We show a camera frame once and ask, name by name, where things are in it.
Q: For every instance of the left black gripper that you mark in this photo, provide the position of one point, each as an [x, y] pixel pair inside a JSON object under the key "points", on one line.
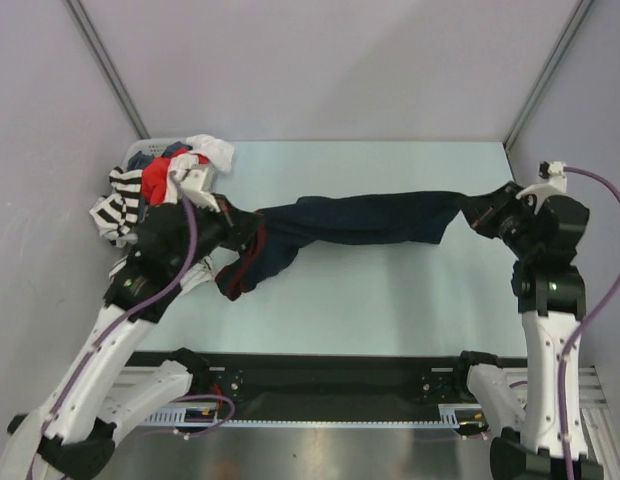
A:
{"points": [[238, 226]]}

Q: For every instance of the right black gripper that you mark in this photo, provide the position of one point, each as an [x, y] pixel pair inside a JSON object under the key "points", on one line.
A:
{"points": [[481, 211]]}

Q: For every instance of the navy tank top red trim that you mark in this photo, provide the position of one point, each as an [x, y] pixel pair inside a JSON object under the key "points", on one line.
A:
{"points": [[377, 219]]}

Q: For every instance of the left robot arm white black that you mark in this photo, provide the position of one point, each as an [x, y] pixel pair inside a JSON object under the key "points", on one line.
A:
{"points": [[74, 433]]}

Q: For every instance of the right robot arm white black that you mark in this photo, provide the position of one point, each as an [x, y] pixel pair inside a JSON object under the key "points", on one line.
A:
{"points": [[542, 438]]}

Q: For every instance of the thin striped white tank top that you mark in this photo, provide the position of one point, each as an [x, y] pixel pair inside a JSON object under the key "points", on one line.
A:
{"points": [[200, 272]]}

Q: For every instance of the black white striped tank top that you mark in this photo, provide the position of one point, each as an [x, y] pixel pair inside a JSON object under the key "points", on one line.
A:
{"points": [[117, 214]]}

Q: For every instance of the grey blue tank top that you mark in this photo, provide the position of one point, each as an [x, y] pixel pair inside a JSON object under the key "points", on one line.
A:
{"points": [[155, 147]]}

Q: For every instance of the grey plastic laundry basket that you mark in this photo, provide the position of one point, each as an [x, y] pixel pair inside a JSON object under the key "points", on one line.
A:
{"points": [[140, 162]]}

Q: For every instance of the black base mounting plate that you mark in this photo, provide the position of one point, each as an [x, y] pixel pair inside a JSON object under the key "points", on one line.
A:
{"points": [[366, 388]]}

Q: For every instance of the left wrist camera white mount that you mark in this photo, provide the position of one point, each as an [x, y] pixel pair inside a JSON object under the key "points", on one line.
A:
{"points": [[194, 184]]}

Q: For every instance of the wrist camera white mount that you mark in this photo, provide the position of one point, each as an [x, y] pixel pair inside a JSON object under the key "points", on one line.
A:
{"points": [[552, 181], [194, 184]]}

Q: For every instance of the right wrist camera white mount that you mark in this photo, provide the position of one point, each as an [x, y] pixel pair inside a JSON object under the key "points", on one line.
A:
{"points": [[552, 181]]}

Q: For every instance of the slotted cable duct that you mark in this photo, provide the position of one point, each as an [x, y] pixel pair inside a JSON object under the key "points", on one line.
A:
{"points": [[464, 420]]}

